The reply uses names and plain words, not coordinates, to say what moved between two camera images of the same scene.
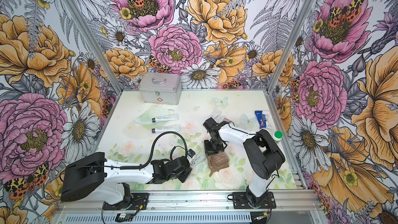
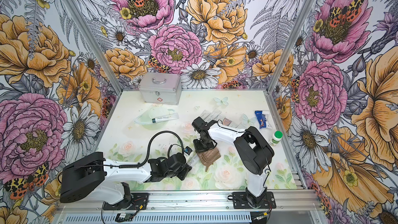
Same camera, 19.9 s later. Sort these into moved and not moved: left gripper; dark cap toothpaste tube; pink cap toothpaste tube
Moved: dark cap toothpaste tube
Not moved: pink cap toothpaste tube; left gripper
